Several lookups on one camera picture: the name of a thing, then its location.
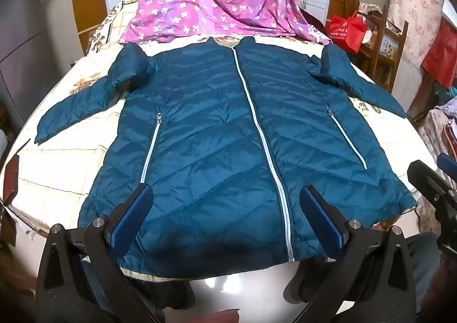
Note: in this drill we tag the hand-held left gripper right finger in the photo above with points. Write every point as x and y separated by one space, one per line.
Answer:
321 219

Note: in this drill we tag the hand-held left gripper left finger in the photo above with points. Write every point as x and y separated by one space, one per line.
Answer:
134 217

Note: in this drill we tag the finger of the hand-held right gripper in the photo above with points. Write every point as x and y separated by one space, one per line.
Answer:
449 163
428 184

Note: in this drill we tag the teal quilted zip jacket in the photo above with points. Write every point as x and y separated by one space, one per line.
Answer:
214 130

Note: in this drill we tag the floral cloth pile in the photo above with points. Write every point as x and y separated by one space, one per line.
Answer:
433 137

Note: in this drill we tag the person's right leg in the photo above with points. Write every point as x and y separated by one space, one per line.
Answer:
425 266

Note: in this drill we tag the person's right shoe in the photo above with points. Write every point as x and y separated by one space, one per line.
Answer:
307 283

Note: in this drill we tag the person's shoe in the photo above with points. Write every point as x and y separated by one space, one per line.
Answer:
307 283
175 294

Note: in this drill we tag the bed with floral quilt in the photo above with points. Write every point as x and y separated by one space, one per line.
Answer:
71 173

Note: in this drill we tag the person's left shoe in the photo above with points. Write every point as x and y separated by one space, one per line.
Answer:
175 294

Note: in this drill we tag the red cloth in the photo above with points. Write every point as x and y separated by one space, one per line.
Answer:
441 55

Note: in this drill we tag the wooden chair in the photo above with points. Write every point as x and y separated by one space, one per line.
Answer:
396 48

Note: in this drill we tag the floral lace curtain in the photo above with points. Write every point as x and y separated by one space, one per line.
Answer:
414 5

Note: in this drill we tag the red shopping bag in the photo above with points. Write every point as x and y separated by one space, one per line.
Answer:
346 32

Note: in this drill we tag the dark brown pillow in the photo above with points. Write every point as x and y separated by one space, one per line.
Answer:
314 23

